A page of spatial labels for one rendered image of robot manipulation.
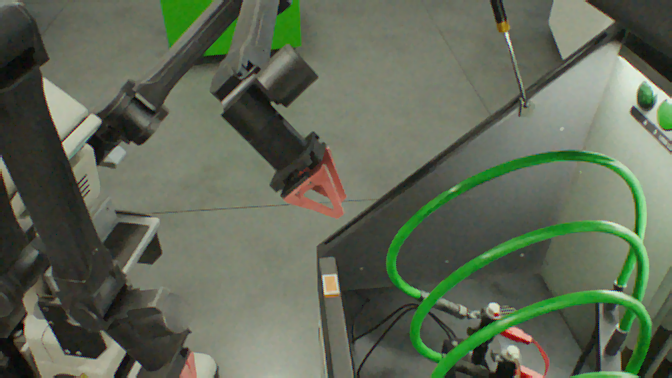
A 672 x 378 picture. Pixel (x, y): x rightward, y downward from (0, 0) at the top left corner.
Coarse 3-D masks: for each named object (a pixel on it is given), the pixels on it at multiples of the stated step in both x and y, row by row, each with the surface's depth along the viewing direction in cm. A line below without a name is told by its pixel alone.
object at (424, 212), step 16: (528, 160) 68; (544, 160) 68; (560, 160) 68; (576, 160) 68; (592, 160) 68; (608, 160) 69; (480, 176) 68; (496, 176) 68; (624, 176) 71; (448, 192) 70; (640, 192) 73; (432, 208) 71; (640, 208) 75; (416, 224) 72; (640, 224) 77; (400, 240) 74; (640, 240) 79; (624, 272) 84; (400, 288) 80; (624, 288) 86
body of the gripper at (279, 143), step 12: (276, 120) 68; (264, 132) 68; (276, 132) 68; (288, 132) 69; (312, 132) 75; (252, 144) 69; (264, 144) 68; (276, 144) 68; (288, 144) 69; (300, 144) 70; (312, 144) 71; (264, 156) 70; (276, 156) 69; (288, 156) 69; (300, 156) 68; (276, 168) 70; (288, 168) 68; (300, 168) 67; (276, 180) 68
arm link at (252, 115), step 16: (256, 80) 67; (240, 96) 67; (256, 96) 68; (272, 96) 68; (224, 112) 67; (240, 112) 67; (256, 112) 67; (272, 112) 68; (240, 128) 68; (256, 128) 68
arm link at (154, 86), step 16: (224, 0) 106; (240, 0) 107; (208, 16) 105; (224, 16) 106; (192, 32) 105; (208, 32) 106; (176, 48) 106; (192, 48) 106; (160, 64) 106; (176, 64) 106; (192, 64) 108; (128, 80) 104; (144, 80) 105; (160, 80) 106; (176, 80) 107; (112, 96) 104; (128, 96) 105; (144, 96) 106; (160, 96) 107; (96, 112) 105; (112, 112) 103; (160, 112) 109
